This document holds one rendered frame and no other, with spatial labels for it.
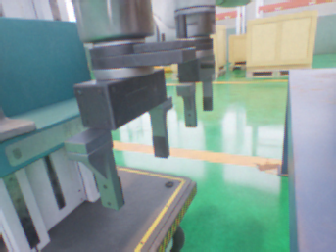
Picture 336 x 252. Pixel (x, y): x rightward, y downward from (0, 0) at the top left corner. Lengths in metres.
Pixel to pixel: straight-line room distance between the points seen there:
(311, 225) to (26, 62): 0.64
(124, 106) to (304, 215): 0.24
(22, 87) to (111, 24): 0.43
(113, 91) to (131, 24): 0.07
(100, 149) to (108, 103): 0.05
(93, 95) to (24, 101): 0.41
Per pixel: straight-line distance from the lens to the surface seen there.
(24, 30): 0.67
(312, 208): 0.34
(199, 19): 0.51
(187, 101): 0.48
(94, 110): 0.25
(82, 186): 0.91
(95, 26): 0.26
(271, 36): 5.19
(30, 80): 0.66
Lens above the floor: 0.84
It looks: 20 degrees down
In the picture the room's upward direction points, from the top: 6 degrees counter-clockwise
